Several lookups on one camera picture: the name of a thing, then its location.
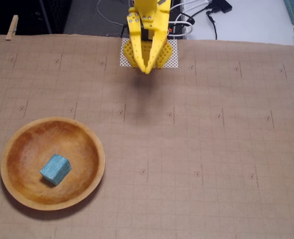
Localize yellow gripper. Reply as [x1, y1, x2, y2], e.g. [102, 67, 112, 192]
[126, 0, 172, 75]

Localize blue foam block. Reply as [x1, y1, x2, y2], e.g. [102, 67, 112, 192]
[39, 154, 72, 186]

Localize yellow lattice robot base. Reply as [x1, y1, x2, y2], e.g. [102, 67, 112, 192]
[123, 39, 174, 69]

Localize round wooden bowl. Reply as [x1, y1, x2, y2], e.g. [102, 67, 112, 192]
[0, 117, 106, 211]

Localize white mesh mat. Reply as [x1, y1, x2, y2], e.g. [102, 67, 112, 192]
[119, 37, 179, 69]

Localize black controller box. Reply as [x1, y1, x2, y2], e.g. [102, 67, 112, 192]
[168, 14, 195, 40]

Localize black adapter hub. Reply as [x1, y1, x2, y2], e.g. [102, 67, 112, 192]
[206, 0, 233, 13]

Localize brown gridded paper sheet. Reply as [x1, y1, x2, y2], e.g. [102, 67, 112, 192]
[0, 33, 294, 239]

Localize grey metal leg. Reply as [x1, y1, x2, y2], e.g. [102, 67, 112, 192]
[39, 0, 52, 34]

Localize thin grey cable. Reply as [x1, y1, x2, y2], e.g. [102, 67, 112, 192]
[97, 0, 127, 38]

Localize white cable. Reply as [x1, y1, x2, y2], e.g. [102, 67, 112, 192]
[170, 0, 211, 12]

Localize black cable with barrel plug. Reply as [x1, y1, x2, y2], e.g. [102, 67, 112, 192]
[205, 9, 218, 40]

